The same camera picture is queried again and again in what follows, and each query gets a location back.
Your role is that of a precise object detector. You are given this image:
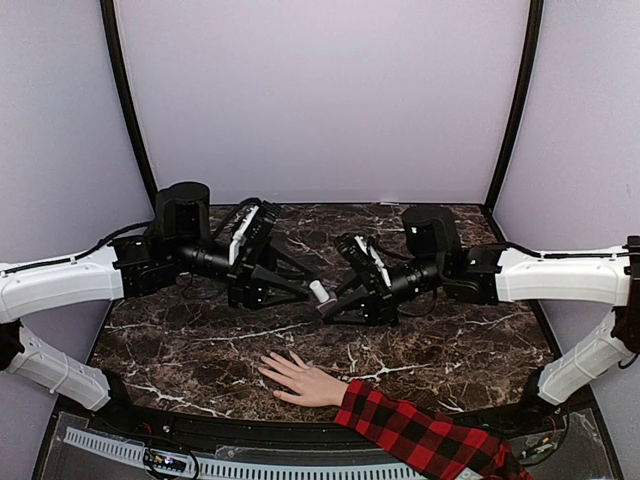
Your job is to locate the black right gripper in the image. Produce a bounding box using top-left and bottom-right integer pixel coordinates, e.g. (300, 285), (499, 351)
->
(319, 254), (446, 327)

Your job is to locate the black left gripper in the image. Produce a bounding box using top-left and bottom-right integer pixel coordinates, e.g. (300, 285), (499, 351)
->
(171, 235), (316, 310)

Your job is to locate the red plaid sleeve forearm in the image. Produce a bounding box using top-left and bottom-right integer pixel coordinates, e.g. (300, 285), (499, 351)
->
(335, 380), (532, 479)

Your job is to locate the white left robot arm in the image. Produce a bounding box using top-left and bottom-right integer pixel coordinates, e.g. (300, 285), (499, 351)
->
(1, 182), (313, 436)

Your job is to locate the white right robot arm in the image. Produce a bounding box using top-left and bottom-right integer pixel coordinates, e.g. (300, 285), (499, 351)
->
(310, 205), (639, 434)

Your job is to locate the mannequin hand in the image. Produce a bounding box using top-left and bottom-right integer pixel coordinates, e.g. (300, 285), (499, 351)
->
(258, 351), (348, 408)

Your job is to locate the small green circuit board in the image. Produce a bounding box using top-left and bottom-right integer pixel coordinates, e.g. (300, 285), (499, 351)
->
(143, 449), (187, 473)

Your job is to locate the right wiring board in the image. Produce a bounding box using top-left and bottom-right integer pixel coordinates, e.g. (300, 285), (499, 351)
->
(518, 436), (564, 465)

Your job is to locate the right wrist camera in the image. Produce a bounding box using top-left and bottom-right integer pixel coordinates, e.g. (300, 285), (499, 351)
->
(335, 233), (392, 288)

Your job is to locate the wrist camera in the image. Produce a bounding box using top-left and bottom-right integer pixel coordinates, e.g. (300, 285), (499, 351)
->
(228, 201), (282, 266)
(335, 233), (392, 288)

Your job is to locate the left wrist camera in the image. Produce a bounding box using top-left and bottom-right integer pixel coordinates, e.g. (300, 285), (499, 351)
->
(228, 201), (282, 266)

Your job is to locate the black front table rail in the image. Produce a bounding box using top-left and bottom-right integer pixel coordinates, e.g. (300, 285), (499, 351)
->
(114, 402), (526, 451)

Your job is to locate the grey slotted cable duct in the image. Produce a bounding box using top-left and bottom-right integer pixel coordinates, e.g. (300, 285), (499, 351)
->
(63, 427), (420, 480)

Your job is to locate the black left frame post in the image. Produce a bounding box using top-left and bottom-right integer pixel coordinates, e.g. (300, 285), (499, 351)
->
(99, 0), (158, 210)

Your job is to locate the black frame post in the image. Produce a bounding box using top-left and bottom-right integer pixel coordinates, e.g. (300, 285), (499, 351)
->
(99, 0), (158, 210)
(483, 0), (544, 215)

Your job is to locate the black right frame post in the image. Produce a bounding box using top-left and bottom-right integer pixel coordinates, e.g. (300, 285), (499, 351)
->
(483, 0), (544, 215)

